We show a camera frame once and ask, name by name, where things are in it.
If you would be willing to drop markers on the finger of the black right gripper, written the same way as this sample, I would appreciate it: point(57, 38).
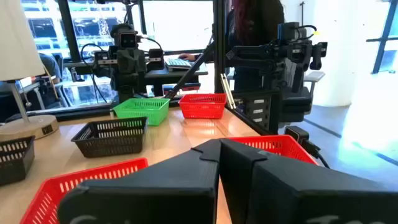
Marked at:
point(138, 71)
point(124, 71)

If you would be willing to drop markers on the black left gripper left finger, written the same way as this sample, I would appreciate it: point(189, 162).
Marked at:
point(149, 193)

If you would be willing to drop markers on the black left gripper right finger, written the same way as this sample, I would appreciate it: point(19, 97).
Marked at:
point(311, 199)

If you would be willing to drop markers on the green plastic slotted basket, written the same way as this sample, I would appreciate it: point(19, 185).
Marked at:
point(149, 115)

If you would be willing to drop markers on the red plastic slotted basket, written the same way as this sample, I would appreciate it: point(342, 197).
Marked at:
point(280, 146)
point(46, 199)
point(202, 110)

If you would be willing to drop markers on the black plastic slotted basket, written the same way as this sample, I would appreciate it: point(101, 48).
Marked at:
point(109, 143)
point(15, 168)

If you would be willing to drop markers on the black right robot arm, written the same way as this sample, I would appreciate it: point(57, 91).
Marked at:
point(127, 96)

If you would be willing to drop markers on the background black robot arm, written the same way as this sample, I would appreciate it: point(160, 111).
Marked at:
point(264, 56)

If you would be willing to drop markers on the black office desk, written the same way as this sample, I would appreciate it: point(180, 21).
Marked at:
point(174, 76)

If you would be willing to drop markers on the light computer keyboard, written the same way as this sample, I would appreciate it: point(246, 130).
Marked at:
point(178, 63)

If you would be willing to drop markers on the person's hand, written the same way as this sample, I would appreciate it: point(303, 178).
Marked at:
point(186, 57)

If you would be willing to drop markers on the person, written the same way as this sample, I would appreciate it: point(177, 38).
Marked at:
point(258, 25)
point(49, 68)

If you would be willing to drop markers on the white shade table lamp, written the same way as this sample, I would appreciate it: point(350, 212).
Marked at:
point(18, 46)

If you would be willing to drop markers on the thin white rod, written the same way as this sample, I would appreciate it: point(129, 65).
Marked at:
point(230, 93)
point(225, 90)

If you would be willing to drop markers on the black office chair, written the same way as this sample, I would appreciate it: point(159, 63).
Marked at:
point(298, 99)

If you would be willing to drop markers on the black labelled drawer cabinet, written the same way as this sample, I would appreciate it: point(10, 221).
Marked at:
point(258, 110)

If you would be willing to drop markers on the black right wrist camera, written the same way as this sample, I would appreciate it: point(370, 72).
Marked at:
point(127, 40)

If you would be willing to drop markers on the black aluminium table frame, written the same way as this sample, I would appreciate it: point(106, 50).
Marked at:
point(87, 110)

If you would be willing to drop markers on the black diagonal frame brace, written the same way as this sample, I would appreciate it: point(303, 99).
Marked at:
point(189, 71)

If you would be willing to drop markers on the black table-level camera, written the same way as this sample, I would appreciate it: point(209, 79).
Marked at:
point(295, 137)

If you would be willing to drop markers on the black vertical frame post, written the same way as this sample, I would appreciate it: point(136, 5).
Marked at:
point(219, 46)

